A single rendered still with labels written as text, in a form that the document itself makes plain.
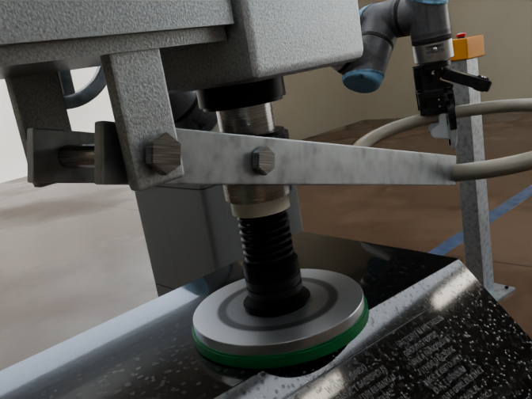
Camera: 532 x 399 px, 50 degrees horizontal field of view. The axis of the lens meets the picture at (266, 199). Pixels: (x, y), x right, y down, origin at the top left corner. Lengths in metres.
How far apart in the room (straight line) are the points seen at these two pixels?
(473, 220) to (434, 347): 1.77
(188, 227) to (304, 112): 6.19
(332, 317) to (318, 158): 0.18
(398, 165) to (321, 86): 7.35
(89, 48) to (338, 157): 0.36
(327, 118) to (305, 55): 7.66
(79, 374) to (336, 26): 0.49
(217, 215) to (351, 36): 1.13
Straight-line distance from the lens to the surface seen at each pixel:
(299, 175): 0.63
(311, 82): 8.01
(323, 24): 0.60
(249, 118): 0.62
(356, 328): 0.66
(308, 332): 0.63
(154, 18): 0.45
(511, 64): 7.68
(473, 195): 2.46
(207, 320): 0.70
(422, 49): 1.39
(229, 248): 1.74
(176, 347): 0.72
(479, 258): 2.54
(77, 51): 0.42
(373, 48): 1.38
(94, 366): 0.73
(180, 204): 1.76
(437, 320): 0.78
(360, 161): 0.74
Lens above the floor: 1.12
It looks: 14 degrees down
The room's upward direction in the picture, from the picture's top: 10 degrees counter-clockwise
